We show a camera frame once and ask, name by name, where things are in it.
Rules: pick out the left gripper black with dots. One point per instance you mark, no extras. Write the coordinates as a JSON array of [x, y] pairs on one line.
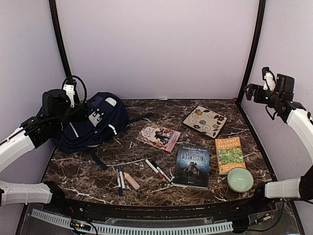
[[78, 116]]

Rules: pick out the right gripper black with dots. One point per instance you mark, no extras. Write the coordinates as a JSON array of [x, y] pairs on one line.
[[258, 88]]

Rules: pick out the navy blue student backpack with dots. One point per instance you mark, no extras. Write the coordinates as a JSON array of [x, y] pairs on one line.
[[106, 118]]

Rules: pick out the pink illustrated paperback book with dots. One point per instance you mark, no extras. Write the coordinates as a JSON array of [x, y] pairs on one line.
[[160, 137]]

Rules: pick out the Wuthering Heights blue book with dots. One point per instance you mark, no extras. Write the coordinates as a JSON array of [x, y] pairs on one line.
[[192, 167]]

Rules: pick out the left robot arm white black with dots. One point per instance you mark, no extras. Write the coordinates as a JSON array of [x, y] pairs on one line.
[[29, 136]]

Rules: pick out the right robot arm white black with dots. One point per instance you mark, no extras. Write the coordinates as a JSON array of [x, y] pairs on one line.
[[285, 129]]

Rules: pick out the orange Treehouse paperback book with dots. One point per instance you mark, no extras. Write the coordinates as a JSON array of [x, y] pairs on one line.
[[229, 155]]

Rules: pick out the square floral ceramic plate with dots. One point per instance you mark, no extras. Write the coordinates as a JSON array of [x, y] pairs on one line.
[[205, 121]]

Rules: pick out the pale green ceramic bowl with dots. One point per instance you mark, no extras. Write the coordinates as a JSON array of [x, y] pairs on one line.
[[240, 180]]

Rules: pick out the blue capped white pen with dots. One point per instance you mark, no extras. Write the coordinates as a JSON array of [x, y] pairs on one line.
[[122, 178]]

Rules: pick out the grey slim pen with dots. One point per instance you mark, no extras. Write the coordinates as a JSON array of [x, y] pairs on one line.
[[119, 183]]

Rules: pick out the pale peach highlighter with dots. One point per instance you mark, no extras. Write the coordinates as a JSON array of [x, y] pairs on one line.
[[131, 181]]

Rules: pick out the white marker red cap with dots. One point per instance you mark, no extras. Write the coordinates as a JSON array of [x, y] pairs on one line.
[[153, 168]]

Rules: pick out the small green circuit board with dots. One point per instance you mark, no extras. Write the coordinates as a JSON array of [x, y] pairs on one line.
[[80, 225]]

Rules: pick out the white marker black cap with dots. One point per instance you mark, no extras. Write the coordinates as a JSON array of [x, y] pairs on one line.
[[160, 170]]

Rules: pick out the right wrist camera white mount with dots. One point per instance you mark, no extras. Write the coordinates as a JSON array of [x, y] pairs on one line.
[[269, 79]]

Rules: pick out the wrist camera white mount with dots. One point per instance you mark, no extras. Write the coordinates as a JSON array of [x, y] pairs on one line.
[[70, 92], [269, 79]]

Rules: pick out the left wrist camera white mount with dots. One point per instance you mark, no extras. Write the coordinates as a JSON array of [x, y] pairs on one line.
[[70, 92]]

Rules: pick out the right black frame post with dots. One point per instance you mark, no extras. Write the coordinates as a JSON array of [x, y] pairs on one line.
[[253, 49]]

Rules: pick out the black frame post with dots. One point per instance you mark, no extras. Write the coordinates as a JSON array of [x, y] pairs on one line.
[[253, 49], [58, 36]]

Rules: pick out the black curved front rail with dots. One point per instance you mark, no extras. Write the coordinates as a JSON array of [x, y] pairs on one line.
[[222, 210]]

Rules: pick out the white slotted cable duct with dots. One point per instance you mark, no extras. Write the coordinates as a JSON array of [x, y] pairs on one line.
[[105, 229]]

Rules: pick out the left black frame post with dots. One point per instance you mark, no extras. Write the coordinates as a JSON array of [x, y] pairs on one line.
[[58, 36]]

